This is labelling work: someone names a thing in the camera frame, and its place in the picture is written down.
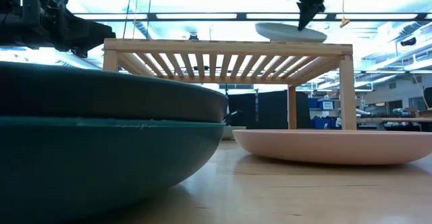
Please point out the light grey plate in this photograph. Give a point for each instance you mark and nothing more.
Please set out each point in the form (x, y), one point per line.
(280, 33)

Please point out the dark green plate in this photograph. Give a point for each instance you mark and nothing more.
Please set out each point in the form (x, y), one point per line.
(101, 96)

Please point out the teal plate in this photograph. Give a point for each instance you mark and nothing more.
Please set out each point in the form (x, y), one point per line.
(84, 170)

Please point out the pink plate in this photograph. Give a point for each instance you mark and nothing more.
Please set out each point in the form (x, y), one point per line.
(330, 146)

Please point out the wooden slatted shelf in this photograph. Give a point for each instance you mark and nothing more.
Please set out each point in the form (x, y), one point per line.
(219, 47)

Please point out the blue bin with white label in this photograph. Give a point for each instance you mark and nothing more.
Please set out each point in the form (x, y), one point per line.
(320, 104)

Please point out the black ceiling-mounted device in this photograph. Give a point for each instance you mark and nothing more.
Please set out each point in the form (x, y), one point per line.
(408, 42)

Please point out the small black ceiling lamp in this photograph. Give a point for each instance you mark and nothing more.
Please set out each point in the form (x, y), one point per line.
(193, 37)

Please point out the black partition panel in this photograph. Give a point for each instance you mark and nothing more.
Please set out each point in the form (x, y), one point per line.
(266, 111)

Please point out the blue storage bin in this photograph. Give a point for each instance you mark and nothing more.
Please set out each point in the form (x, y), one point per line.
(322, 123)

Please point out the small black background device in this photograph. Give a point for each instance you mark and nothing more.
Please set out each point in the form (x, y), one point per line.
(231, 116)

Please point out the wooden workbench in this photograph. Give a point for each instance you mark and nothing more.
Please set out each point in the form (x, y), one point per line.
(395, 119)

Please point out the black monitor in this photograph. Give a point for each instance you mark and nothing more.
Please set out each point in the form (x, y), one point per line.
(428, 97)

